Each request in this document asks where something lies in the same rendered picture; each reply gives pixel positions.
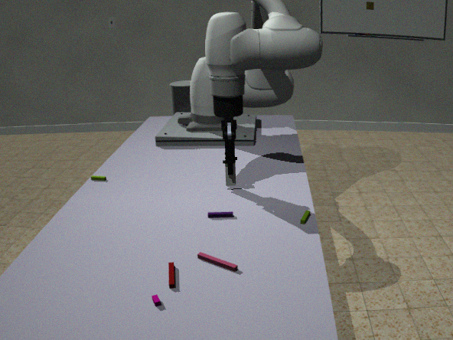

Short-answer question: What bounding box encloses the pink rod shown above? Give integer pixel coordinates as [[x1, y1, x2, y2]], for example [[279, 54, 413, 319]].
[[197, 252, 237, 272]]

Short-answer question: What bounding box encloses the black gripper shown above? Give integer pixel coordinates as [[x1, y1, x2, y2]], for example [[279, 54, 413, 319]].
[[213, 95, 243, 186]]

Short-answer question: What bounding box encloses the small magenta block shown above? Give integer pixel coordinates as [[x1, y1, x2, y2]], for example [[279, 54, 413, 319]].
[[152, 295, 161, 306]]

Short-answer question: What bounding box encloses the lime green rod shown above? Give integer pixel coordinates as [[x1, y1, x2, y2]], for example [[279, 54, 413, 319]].
[[301, 211, 310, 224], [91, 175, 106, 181]]

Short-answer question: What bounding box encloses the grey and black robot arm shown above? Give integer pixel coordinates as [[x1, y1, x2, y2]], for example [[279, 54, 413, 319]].
[[178, 0, 323, 132]]

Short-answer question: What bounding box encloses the purple rod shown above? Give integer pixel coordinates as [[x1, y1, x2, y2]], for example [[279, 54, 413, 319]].
[[208, 212, 233, 218]]

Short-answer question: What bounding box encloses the dark red rod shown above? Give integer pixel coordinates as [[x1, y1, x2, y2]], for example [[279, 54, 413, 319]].
[[169, 263, 174, 289]]

